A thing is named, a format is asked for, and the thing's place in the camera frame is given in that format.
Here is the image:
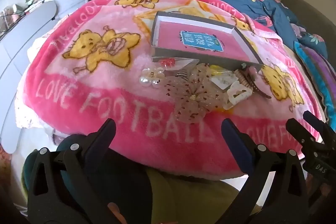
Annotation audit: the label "light grey panel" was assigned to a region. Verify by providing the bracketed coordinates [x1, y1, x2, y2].
[0, 1, 57, 153]

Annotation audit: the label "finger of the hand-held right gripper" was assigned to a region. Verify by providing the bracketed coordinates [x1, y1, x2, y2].
[286, 118, 327, 157]
[303, 111, 336, 144]

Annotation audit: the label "grey cardboard box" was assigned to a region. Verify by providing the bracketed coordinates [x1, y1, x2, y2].
[150, 11, 264, 71]

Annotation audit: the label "white hair claw clip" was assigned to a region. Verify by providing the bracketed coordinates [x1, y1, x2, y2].
[224, 81, 254, 110]

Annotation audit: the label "rhinestone hair clips card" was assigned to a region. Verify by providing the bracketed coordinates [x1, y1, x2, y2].
[171, 59, 196, 81]

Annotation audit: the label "brown hair claw clip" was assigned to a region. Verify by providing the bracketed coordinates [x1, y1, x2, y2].
[241, 67, 272, 98]

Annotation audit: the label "beige dotted lace bow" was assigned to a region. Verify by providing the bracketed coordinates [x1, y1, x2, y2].
[164, 63, 223, 123]

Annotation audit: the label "pink book with blue label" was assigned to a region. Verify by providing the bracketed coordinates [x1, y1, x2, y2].
[157, 21, 252, 62]

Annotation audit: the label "white fleece sheet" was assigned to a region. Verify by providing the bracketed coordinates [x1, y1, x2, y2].
[14, 35, 66, 140]

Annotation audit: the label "pearl hair claw clip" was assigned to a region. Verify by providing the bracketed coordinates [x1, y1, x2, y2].
[139, 68, 164, 88]

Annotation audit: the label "striped purple blue pillow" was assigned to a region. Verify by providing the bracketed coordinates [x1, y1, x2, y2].
[294, 42, 336, 123]

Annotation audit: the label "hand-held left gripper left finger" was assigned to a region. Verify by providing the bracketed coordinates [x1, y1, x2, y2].
[28, 118, 147, 224]

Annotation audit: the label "beige spiral hair clip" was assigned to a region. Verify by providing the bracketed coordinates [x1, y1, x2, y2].
[234, 69, 248, 85]

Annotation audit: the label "yellow bangles in clear bag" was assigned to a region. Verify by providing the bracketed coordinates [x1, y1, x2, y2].
[209, 64, 238, 89]

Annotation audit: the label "pink printed bear blanket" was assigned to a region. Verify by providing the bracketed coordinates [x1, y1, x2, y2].
[16, 0, 324, 180]

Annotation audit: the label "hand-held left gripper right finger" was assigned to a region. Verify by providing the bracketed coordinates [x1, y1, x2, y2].
[221, 119, 310, 224]

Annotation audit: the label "person's olive trousers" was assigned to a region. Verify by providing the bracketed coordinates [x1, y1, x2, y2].
[146, 169, 250, 224]

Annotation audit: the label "dark brown headboard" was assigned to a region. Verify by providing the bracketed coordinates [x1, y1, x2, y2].
[281, 0, 336, 62]

